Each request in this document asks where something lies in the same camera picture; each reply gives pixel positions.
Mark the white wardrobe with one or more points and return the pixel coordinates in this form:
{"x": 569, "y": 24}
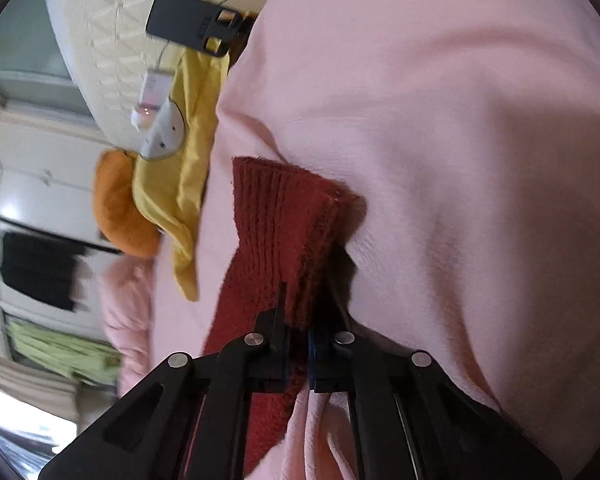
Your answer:
{"x": 35, "y": 195}

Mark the window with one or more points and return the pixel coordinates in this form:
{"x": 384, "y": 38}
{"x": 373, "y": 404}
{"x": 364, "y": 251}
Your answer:
{"x": 25, "y": 50}

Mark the orange pillow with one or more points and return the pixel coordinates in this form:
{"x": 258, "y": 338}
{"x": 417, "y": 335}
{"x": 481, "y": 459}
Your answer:
{"x": 117, "y": 210}

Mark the pink duvet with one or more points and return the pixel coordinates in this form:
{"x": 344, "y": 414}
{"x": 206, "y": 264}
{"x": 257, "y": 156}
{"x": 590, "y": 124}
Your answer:
{"x": 127, "y": 320}

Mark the black hanging clothes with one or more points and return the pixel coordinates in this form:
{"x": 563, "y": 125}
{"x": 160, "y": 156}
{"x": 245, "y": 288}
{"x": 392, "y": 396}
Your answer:
{"x": 37, "y": 270}

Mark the green hanging clothes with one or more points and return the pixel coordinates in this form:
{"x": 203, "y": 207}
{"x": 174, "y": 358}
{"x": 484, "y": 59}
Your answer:
{"x": 60, "y": 350}

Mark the black clip device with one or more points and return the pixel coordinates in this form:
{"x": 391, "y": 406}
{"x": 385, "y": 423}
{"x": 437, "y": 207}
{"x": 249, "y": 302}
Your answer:
{"x": 185, "y": 20}

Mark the dark red knit sweater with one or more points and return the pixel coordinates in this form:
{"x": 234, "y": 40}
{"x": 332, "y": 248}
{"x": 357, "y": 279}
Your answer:
{"x": 280, "y": 230}

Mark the yellow cloth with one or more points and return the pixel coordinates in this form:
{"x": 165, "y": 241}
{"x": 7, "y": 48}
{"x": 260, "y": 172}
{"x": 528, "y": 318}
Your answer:
{"x": 180, "y": 195}

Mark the pink bed sheet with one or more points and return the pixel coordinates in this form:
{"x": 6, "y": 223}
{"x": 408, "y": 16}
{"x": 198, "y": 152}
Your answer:
{"x": 430, "y": 160}

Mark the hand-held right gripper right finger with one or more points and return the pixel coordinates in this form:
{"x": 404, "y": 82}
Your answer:
{"x": 319, "y": 360}

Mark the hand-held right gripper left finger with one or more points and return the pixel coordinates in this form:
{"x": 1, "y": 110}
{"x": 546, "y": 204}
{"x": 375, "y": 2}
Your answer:
{"x": 272, "y": 347}

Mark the white quilted headboard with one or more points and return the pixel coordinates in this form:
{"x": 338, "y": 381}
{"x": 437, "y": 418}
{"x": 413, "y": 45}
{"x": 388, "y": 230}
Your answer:
{"x": 110, "y": 30}

